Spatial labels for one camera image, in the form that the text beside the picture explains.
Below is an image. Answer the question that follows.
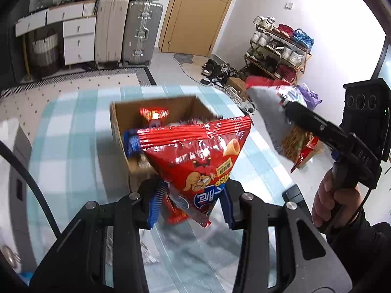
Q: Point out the white desk with drawers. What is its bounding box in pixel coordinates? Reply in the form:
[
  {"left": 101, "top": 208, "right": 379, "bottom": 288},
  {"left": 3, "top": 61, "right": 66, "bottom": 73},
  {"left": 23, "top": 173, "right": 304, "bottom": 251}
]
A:
[{"left": 15, "top": 0, "right": 98, "bottom": 66}]

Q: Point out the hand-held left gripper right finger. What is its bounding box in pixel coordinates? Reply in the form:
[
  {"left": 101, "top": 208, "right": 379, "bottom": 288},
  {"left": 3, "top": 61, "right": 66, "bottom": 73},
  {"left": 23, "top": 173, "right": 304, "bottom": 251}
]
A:
[{"left": 218, "top": 179, "right": 353, "bottom": 293}]

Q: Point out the cardboard box with trash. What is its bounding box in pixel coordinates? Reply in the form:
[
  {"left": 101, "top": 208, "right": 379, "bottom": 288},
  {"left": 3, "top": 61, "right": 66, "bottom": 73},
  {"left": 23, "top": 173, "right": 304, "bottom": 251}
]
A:
[{"left": 293, "top": 140, "right": 326, "bottom": 170}]

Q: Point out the woven laundry basket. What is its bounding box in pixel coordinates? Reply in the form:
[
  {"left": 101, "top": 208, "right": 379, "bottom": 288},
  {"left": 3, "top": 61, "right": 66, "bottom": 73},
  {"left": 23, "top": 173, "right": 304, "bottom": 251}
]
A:
[{"left": 31, "top": 30, "right": 60, "bottom": 74}]

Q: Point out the person's right hand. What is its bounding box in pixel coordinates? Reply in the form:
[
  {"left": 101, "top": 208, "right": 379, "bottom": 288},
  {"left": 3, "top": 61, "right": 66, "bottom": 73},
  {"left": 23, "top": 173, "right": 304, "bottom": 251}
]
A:
[{"left": 312, "top": 168, "right": 362, "bottom": 228}]

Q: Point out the grey suitcase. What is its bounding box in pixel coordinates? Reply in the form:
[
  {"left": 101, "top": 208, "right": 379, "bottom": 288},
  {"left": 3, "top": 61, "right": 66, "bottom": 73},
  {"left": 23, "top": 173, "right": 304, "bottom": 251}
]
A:
[{"left": 121, "top": 0, "right": 164, "bottom": 67}]

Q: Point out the pile of sneakers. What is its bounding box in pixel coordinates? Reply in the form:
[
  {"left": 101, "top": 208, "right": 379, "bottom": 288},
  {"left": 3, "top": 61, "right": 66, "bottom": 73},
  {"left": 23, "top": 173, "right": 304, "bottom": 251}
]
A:
[{"left": 200, "top": 58, "right": 257, "bottom": 113}]

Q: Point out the wooden door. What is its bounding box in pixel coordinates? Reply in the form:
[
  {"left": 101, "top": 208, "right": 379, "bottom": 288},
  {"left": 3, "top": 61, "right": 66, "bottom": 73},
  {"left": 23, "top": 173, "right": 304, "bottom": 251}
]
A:
[{"left": 157, "top": 0, "right": 242, "bottom": 57}]

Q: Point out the purple plastic bag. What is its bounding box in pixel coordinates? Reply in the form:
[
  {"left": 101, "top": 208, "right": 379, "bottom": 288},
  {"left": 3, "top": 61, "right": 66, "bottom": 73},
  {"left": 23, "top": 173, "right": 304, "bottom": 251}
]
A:
[{"left": 287, "top": 83, "right": 323, "bottom": 107}]

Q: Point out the silver-backed snack bag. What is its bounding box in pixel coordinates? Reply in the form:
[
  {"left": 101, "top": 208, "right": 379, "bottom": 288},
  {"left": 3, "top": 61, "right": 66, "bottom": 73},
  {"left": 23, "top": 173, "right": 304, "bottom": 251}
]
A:
[{"left": 245, "top": 76, "right": 321, "bottom": 173}]

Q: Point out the small beige case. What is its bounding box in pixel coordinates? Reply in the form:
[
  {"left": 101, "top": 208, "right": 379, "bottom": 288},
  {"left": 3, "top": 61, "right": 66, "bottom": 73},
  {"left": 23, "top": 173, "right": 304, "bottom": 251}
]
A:
[{"left": 0, "top": 246, "right": 22, "bottom": 271}]

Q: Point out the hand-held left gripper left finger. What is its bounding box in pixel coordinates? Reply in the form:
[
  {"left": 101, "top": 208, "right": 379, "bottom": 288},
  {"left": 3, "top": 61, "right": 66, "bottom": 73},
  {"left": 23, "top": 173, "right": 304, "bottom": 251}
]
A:
[{"left": 29, "top": 178, "right": 167, "bottom": 293}]

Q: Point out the black and white patterned rug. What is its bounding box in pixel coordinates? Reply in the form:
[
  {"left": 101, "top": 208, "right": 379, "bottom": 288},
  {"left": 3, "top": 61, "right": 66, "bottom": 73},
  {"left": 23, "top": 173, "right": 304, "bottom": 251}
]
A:
[{"left": 0, "top": 67, "right": 156, "bottom": 123}]

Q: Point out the beige suitcase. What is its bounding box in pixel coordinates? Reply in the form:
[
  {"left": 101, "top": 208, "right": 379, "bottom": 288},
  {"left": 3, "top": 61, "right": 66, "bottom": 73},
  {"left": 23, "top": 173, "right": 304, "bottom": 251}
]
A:
[{"left": 94, "top": 0, "right": 130, "bottom": 69}]

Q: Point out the beige round rug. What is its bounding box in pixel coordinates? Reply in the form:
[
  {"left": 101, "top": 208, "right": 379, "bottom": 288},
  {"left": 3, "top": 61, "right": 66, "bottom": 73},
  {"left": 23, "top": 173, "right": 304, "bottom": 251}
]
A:
[{"left": 180, "top": 58, "right": 220, "bottom": 83}]

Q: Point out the red cone snack bag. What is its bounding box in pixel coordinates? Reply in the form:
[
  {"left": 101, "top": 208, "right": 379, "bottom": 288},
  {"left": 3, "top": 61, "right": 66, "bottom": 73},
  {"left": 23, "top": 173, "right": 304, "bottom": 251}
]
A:
[{"left": 136, "top": 116, "right": 252, "bottom": 228}]

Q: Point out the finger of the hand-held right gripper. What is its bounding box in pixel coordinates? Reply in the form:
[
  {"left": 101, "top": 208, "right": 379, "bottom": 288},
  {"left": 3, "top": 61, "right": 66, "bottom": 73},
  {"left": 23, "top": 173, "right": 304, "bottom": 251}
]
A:
[{"left": 284, "top": 101, "right": 352, "bottom": 151}]

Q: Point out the small brown cardboard box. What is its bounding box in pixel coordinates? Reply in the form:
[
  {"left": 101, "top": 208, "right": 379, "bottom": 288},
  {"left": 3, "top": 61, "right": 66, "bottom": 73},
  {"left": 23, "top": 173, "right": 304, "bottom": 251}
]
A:
[{"left": 228, "top": 77, "right": 249, "bottom": 98}]

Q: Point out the blue snack packet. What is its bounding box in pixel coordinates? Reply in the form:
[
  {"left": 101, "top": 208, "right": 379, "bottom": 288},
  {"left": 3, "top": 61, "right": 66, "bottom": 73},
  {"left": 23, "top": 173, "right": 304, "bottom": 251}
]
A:
[{"left": 123, "top": 128, "right": 141, "bottom": 157}]

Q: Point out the black cable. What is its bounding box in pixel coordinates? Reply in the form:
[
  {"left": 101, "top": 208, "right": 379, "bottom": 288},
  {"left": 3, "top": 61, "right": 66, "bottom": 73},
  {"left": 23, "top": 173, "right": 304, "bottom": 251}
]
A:
[{"left": 0, "top": 142, "right": 62, "bottom": 240}]

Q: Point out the wooden shoe rack with shoes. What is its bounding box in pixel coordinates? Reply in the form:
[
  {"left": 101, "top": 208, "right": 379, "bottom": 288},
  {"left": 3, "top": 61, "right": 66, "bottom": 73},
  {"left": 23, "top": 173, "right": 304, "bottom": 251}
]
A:
[{"left": 246, "top": 15, "right": 315, "bottom": 81}]

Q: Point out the grey door mat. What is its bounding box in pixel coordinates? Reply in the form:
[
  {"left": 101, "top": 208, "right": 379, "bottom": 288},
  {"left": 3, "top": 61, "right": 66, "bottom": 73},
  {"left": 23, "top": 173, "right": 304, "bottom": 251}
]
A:
[{"left": 174, "top": 53, "right": 196, "bottom": 65}]

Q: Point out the person's right forearm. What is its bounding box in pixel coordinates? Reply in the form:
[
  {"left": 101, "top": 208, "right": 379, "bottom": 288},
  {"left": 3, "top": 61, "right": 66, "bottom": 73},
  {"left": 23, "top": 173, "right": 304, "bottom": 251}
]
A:
[{"left": 324, "top": 210, "right": 391, "bottom": 293}]

